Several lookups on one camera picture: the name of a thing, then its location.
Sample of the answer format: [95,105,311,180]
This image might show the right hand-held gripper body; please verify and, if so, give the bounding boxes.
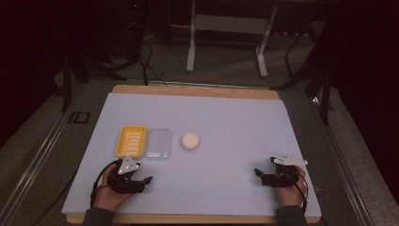
[261,153,309,188]

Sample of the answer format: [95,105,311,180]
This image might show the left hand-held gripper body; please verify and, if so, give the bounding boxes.
[106,153,148,195]

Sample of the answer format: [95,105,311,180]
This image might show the yellow soap dish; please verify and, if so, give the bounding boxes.
[115,124,148,160]

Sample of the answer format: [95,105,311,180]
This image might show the clear plastic tray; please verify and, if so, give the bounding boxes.
[144,127,173,162]

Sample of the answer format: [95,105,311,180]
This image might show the person's right hand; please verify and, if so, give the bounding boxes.
[275,165,308,208]

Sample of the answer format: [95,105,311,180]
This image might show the person's left hand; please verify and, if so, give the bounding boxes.
[93,164,135,213]

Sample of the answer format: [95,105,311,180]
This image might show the white table mat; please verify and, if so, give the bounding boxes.
[61,92,323,218]

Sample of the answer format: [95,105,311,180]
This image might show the wooden table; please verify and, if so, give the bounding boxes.
[66,84,322,225]

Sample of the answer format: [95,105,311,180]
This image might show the black stand with legs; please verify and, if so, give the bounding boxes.
[270,18,336,127]

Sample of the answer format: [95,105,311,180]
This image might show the white metal stand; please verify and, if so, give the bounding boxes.
[185,0,279,79]

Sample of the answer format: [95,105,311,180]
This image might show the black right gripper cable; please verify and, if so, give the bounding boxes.
[290,170,310,218]

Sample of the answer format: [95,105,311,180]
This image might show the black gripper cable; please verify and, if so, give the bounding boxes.
[290,170,310,218]
[89,159,122,209]

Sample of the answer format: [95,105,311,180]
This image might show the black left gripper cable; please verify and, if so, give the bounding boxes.
[89,159,122,209]

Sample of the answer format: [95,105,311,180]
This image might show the metal floor rail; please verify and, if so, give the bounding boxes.
[309,93,375,226]
[0,82,89,226]

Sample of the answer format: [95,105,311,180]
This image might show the black floor cables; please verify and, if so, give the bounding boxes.
[136,39,168,87]

